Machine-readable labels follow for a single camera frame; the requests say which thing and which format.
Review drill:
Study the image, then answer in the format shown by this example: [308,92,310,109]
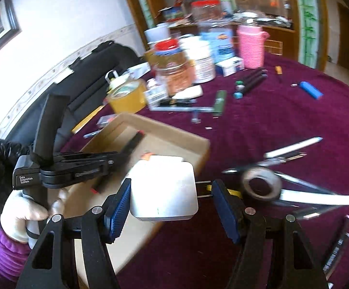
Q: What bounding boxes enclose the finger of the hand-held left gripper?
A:
[53,151,124,167]
[40,160,116,188]

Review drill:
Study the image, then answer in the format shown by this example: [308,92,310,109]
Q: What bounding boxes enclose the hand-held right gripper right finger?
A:
[211,179,333,289]

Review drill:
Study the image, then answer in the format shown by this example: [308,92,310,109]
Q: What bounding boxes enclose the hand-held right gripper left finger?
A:
[16,178,132,289]

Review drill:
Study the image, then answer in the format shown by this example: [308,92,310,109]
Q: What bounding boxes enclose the white power adapter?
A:
[130,156,213,222]

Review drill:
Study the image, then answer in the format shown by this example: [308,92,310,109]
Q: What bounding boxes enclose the cardboard box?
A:
[61,113,211,289]

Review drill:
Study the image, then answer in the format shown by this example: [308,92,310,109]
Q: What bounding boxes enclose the black pen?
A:
[322,215,349,280]

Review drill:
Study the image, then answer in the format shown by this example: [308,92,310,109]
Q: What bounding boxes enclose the person's left hand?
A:
[0,187,73,244]

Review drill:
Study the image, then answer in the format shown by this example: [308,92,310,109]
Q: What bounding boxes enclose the yellow ruler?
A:
[71,104,106,135]

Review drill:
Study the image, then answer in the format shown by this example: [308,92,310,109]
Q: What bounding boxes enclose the grey tape roll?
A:
[242,166,283,202]

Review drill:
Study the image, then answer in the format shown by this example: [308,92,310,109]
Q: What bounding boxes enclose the black bag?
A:
[0,42,142,157]

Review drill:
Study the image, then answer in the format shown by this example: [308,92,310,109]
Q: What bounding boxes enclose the yellow tape roll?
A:
[107,81,148,114]

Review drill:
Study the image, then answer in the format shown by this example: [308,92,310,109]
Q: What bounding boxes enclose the clear pen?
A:
[222,165,339,195]

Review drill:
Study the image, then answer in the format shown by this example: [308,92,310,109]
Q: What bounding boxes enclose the purple tablecloth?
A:
[60,51,349,289]

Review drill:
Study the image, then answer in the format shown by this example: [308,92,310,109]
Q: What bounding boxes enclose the white utility knife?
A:
[278,188,349,207]

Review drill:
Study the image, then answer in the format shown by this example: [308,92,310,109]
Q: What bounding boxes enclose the white pen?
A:
[265,137,323,159]

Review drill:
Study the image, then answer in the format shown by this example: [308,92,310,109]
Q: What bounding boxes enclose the silver pen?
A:
[149,104,215,114]

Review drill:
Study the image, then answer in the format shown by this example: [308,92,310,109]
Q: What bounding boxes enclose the green flat bar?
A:
[214,90,227,117]

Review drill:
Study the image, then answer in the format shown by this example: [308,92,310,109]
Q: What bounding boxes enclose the black marker blue cap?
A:
[234,74,268,100]

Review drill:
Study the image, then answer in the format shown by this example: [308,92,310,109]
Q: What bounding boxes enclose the white cup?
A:
[146,22,170,49]

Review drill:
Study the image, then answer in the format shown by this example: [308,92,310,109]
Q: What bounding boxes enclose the black marker green cap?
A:
[236,69,267,92]

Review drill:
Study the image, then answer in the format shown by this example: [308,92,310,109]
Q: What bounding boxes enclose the small white blue box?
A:
[215,57,244,77]

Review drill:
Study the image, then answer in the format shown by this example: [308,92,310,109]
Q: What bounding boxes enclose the blue lighter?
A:
[299,81,324,99]

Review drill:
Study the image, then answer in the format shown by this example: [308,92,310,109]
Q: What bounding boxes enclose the white jar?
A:
[182,36,216,84]

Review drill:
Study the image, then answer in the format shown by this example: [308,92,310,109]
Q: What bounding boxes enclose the wooden cabinet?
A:
[122,0,329,70]

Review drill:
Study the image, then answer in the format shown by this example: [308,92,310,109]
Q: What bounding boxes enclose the pink woven cup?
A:
[236,24,271,69]

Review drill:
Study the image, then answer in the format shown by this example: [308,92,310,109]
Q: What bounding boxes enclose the small wooden box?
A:
[264,40,283,56]

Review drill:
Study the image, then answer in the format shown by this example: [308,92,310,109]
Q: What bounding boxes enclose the large clear jar red lid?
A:
[191,0,221,25]

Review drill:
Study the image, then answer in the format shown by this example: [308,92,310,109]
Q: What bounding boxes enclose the bamboo painted glass panel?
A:
[293,0,319,68]

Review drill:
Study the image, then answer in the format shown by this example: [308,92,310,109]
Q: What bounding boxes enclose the white bottle with handle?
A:
[105,70,127,90]

